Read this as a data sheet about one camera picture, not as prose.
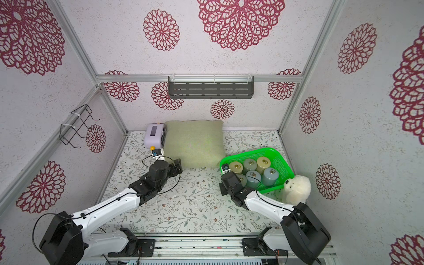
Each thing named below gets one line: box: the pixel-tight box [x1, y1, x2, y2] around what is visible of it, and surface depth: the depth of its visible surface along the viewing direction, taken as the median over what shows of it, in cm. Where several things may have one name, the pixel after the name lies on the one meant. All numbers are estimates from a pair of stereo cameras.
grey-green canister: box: [242, 158, 258, 176], surface depth 94 cm
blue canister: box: [261, 167, 279, 187], surface depth 90 cm
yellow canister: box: [256, 156, 271, 175], surface depth 94 cm
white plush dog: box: [283, 174, 312, 207], surface depth 74 cm
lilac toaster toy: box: [144, 122, 167, 151], surface depth 108 cm
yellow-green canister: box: [228, 161, 244, 174], surface depth 92 cm
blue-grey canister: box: [245, 170, 262, 190], surface depth 89 cm
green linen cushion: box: [163, 119, 226, 168], surface depth 99 cm
